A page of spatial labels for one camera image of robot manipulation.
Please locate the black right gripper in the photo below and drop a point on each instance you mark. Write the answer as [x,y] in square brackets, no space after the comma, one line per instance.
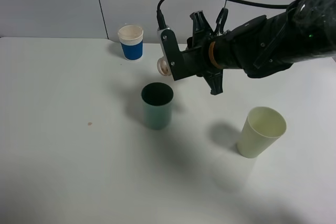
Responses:
[196,58]

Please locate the brown drink plastic bottle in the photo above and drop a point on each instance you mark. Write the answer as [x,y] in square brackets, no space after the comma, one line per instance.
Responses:
[163,67]

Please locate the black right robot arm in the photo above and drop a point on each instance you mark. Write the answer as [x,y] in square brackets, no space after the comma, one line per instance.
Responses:
[262,46]

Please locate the teal green plastic cup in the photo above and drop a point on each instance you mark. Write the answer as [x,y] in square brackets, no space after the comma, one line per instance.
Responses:
[157,100]

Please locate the blue sleeved paper cup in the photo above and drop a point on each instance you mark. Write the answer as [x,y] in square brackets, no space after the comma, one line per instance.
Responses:
[131,39]

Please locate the pale yellow plastic cup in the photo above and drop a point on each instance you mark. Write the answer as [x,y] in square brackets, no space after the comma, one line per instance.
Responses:
[263,126]

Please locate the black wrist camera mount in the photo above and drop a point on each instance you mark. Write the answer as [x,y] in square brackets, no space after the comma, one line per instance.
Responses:
[171,52]

